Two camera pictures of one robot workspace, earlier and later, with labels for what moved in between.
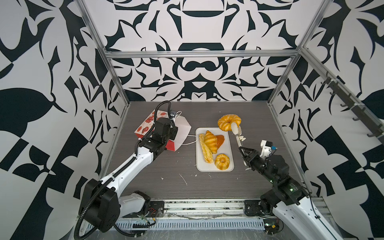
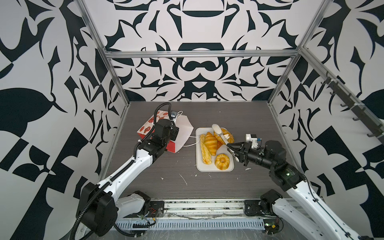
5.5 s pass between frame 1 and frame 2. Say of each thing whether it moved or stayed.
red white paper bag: stayed
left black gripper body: stayed
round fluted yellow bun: stayed
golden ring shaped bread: moved
